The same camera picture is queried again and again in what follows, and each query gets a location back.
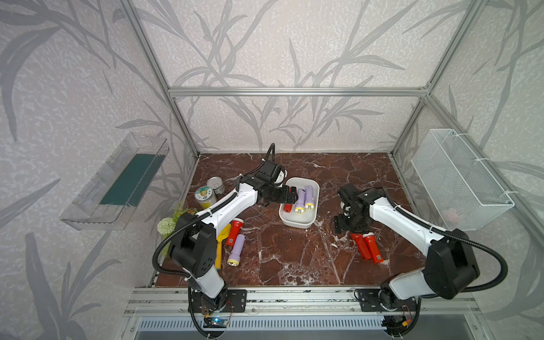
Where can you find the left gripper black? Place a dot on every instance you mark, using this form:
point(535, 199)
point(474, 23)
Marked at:
point(285, 194)

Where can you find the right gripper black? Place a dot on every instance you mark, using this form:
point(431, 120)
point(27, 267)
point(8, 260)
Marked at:
point(339, 225)

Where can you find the purple flashlight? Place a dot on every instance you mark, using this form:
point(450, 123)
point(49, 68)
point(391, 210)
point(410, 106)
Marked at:
point(234, 258)
point(309, 198)
point(300, 204)

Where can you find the white plastic storage box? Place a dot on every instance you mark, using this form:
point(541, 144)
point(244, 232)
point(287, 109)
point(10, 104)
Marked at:
point(305, 220)

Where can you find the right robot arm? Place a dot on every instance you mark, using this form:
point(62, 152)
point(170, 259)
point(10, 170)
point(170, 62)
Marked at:
point(450, 265)

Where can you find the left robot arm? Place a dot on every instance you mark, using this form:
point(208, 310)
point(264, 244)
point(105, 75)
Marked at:
point(193, 246)

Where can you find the silver round tin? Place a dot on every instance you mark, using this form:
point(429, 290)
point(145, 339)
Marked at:
point(216, 183)

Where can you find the yellow toy shovel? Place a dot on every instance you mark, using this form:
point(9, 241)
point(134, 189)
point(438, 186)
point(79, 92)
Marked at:
point(224, 234)

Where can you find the green label round tin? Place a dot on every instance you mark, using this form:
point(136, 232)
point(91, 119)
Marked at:
point(205, 197)

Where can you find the pink object in basket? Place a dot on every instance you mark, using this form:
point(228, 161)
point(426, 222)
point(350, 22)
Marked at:
point(451, 216)

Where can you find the artificial flower plant pot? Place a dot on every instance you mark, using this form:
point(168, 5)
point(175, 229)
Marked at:
point(166, 226)

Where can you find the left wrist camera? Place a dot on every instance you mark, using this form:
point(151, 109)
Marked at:
point(280, 178)

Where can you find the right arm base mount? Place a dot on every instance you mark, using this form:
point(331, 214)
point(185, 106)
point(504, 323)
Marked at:
point(380, 301)

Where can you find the white wire mesh basket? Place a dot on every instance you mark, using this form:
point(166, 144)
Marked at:
point(455, 177)

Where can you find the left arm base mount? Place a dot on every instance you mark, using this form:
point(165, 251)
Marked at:
point(228, 301)

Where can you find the clear acrylic wall shelf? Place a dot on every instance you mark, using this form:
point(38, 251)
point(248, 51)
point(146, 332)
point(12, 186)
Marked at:
point(112, 196)

